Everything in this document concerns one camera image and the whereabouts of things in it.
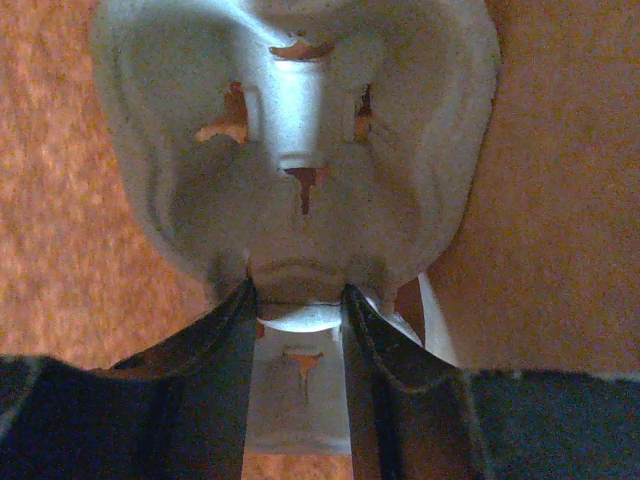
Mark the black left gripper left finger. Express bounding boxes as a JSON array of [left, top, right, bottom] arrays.
[[1, 281, 257, 479]]

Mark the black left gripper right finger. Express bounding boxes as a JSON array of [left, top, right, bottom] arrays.
[[341, 286, 639, 479]]

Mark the brown paper bag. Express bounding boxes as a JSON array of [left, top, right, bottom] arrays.
[[0, 0, 640, 480]]

